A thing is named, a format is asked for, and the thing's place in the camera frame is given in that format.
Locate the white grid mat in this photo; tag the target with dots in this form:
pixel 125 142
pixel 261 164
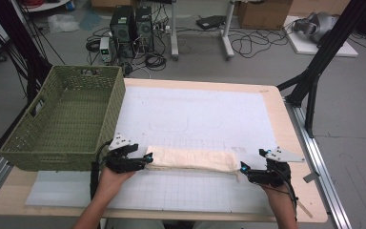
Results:
pixel 190 114

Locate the white desk frame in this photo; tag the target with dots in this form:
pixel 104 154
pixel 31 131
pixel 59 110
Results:
pixel 174 31

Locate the brown cardboard box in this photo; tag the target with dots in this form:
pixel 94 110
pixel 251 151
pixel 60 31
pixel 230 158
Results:
pixel 263 14

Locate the green woven basket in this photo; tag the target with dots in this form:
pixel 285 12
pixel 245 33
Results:
pixel 73 105

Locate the black flat device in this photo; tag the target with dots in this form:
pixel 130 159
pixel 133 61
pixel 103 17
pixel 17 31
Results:
pixel 210 22

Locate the white floor board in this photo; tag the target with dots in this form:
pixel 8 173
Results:
pixel 305 47

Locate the person's left hand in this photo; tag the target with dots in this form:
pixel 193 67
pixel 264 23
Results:
pixel 114 184

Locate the teal floor sheet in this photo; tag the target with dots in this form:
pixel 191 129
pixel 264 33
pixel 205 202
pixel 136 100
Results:
pixel 90 20

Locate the grey tape piece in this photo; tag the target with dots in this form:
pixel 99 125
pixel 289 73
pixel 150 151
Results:
pixel 311 177

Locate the slim black computer tower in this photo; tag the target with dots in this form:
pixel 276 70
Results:
pixel 144 28

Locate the clear plastic bag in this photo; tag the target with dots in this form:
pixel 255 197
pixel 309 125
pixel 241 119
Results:
pixel 63 24

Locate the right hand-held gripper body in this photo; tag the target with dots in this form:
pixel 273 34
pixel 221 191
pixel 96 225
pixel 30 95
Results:
pixel 268 176

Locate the person's right hand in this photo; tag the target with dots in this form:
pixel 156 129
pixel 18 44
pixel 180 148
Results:
pixel 279 195

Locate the black metal stand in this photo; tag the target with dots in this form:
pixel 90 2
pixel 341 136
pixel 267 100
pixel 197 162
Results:
pixel 329 44
pixel 19 41

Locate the small white power supply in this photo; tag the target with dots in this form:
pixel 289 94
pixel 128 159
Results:
pixel 105 49

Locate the cream printed cloth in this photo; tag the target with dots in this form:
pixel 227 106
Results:
pixel 193 160

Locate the grey helmet device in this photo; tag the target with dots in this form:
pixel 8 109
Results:
pixel 317 25

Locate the large black computer tower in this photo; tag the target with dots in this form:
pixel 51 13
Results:
pixel 122 28

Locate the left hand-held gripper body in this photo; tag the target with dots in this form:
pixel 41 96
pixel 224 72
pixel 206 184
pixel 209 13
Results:
pixel 120 163

